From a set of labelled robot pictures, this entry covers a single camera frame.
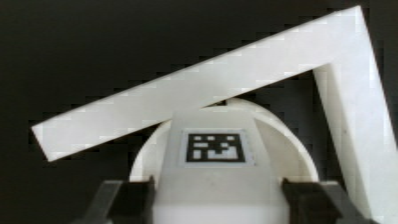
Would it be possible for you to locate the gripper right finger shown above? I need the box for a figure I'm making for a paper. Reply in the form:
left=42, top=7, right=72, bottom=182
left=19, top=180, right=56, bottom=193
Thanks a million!
left=282, top=179, right=379, bottom=224

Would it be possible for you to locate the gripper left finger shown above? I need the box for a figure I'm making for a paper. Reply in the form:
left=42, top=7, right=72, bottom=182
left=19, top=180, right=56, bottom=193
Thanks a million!
left=72, top=179, right=155, bottom=224

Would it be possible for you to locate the white round stool seat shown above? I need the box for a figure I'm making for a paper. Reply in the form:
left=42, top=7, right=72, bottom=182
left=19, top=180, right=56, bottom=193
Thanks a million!
left=130, top=98, right=321, bottom=182

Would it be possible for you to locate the white stool leg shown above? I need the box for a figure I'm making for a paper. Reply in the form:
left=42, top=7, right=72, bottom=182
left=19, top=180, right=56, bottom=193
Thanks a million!
left=154, top=111, right=290, bottom=224

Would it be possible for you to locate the white right fence bar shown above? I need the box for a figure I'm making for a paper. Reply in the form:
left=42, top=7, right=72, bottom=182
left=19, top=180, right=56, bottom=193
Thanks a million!
left=315, top=51, right=398, bottom=224

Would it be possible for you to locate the white fence bar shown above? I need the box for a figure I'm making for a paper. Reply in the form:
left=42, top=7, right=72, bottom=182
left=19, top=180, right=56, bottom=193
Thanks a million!
left=315, top=51, right=398, bottom=224
left=33, top=7, right=367, bottom=160

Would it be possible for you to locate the white front fence bar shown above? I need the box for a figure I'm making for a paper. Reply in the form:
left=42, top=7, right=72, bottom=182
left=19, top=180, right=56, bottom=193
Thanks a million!
left=33, top=7, right=367, bottom=160

